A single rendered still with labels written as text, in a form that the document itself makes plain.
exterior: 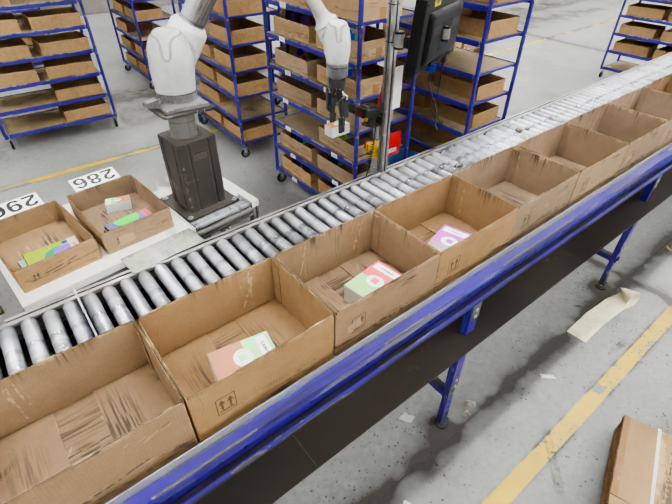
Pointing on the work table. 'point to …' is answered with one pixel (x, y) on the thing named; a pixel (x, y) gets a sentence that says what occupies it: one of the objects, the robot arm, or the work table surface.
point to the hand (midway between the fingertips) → (337, 123)
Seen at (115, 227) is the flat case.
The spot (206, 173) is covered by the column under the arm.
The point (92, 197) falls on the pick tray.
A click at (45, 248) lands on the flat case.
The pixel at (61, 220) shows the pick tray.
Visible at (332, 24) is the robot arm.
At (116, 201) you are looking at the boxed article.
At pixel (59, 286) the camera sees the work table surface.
